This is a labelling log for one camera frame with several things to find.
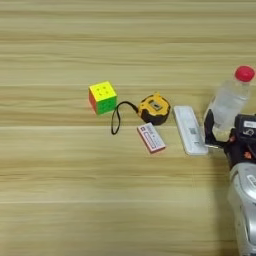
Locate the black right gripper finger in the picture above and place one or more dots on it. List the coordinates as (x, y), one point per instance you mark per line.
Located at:
(209, 128)

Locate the clear bottle red cap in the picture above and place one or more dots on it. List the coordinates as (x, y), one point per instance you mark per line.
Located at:
(230, 100)

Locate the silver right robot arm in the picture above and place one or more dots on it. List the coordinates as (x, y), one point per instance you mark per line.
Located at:
(245, 206)

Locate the small white red box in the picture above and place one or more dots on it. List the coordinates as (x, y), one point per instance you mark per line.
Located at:
(151, 137)

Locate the yellow black tape measure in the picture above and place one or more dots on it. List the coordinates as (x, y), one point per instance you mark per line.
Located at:
(154, 108)

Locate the colourful puzzle cube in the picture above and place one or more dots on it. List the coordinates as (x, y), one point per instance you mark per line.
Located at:
(103, 96)

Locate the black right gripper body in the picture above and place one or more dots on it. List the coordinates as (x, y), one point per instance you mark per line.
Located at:
(241, 153)

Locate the white rectangular remote device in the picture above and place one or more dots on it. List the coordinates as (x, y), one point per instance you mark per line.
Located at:
(190, 130)

